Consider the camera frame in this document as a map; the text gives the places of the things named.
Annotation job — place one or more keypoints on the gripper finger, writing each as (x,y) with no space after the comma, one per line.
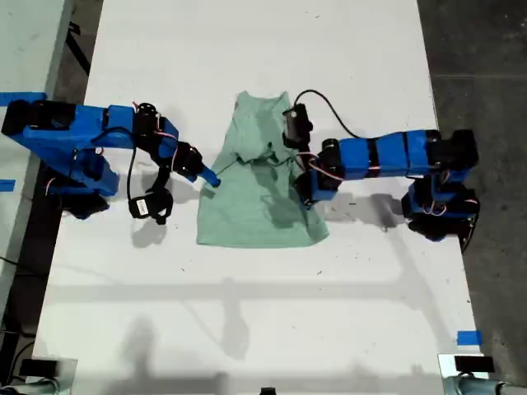
(210,177)

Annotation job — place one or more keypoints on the pale green T-shirt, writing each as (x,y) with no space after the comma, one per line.
(247,214)

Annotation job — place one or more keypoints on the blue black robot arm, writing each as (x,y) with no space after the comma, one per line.
(391,152)
(53,136)

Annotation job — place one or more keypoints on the black stand strut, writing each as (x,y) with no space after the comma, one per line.
(79,46)

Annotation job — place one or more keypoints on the blue tape strip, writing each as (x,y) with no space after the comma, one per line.
(7,185)
(20,96)
(469,337)

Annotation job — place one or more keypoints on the pale grey side table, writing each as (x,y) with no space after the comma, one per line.
(24,41)

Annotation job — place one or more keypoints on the small black object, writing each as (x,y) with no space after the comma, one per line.
(267,391)

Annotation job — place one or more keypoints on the shiny metal plate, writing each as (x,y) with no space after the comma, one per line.
(68,374)
(446,366)

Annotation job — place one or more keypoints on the small black box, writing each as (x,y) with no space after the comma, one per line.
(473,364)
(39,367)

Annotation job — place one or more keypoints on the camera black stalk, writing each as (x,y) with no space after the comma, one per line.
(305,152)
(164,179)

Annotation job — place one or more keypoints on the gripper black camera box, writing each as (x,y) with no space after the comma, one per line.
(148,207)
(297,125)

